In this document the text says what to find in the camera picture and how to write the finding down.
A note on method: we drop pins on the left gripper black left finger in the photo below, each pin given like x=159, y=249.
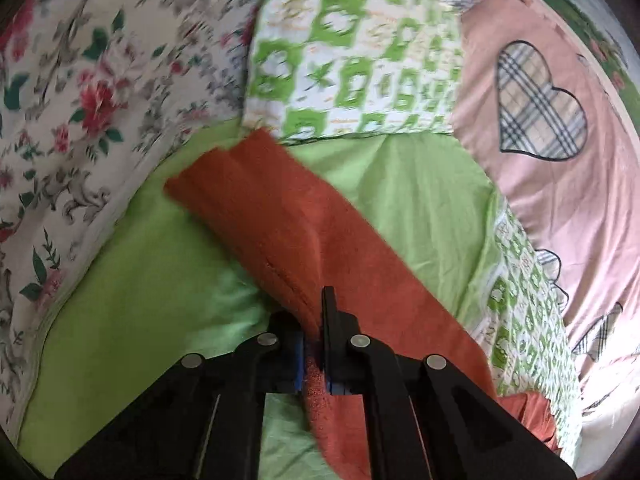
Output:
x=202, y=419

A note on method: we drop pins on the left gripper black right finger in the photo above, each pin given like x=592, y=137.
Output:
x=425, y=418

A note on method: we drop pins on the rust orange knit sweater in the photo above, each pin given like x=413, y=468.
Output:
x=295, y=233

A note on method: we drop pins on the green white patterned quilt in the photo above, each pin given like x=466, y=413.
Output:
x=523, y=334

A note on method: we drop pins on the lime green bed sheet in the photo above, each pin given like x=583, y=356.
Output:
x=164, y=286

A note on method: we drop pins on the pink heart patterned pillow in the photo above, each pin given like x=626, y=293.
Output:
x=537, y=116

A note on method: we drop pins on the floral rose patterned pillow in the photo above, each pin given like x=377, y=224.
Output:
x=94, y=94

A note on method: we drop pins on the green white patterned pillow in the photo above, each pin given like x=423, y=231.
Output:
x=321, y=69

